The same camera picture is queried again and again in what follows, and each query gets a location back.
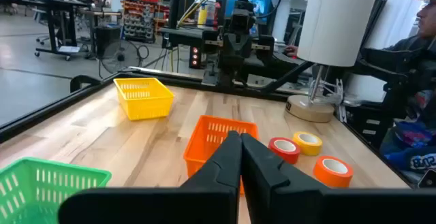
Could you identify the shelf with parts bins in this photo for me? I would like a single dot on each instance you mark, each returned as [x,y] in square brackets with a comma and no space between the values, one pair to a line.
[139,16]

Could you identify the black table frame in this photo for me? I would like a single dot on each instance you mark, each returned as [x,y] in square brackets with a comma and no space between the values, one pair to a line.
[41,110]

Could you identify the black frame clamp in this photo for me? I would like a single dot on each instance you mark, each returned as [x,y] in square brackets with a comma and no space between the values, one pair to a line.
[80,81]

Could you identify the yellow tape roll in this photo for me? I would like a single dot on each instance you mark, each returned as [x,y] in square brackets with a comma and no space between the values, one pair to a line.
[307,149]

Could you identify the green plastic basket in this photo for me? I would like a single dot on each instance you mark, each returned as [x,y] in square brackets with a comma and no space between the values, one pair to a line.
[51,164]

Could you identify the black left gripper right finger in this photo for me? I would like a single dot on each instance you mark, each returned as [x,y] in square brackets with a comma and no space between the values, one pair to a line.
[272,196]

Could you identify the red tape roll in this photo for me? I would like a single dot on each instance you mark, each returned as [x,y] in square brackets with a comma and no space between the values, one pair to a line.
[293,156]

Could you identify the orange tape roll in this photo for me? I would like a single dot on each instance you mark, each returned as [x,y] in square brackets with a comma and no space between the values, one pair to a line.
[323,178]

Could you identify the orange plastic basket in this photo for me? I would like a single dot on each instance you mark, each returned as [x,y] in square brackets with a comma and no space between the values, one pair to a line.
[201,149]

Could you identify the black rolling desk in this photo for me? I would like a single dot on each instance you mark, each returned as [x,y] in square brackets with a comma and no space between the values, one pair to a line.
[63,19]

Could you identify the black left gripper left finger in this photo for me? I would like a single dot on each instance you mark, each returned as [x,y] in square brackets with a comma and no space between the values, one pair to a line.
[211,196]

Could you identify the black floor fan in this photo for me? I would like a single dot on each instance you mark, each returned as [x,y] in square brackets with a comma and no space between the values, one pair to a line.
[119,56]

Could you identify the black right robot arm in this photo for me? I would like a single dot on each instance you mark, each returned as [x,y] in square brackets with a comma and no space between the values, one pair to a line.
[218,77]

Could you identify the black smartphone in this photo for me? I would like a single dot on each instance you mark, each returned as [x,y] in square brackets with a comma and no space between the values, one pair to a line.
[428,179]

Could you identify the white shade table lamp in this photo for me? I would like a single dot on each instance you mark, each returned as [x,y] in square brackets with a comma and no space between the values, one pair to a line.
[334,19]

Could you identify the person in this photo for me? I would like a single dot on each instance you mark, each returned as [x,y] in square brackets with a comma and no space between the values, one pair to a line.
[427,19]

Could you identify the computer tower red lights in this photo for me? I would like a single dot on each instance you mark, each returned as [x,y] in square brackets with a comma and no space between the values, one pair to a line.
[195,56]

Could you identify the yellow bottle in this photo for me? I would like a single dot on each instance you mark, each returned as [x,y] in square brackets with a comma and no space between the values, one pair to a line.
[202,14]

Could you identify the yellow plastic basket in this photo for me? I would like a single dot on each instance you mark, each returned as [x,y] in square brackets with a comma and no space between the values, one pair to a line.
[150,110]

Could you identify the black drawer unit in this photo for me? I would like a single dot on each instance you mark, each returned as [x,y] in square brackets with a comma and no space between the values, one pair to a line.
[369,125]

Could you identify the black box speaker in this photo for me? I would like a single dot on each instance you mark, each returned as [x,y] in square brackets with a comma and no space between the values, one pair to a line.
[107,38]

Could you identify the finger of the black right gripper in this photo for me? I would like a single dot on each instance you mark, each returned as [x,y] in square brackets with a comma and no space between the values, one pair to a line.
[231,55]
[246,55]

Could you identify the person's hand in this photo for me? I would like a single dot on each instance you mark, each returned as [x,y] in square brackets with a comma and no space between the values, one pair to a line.
[291,51]

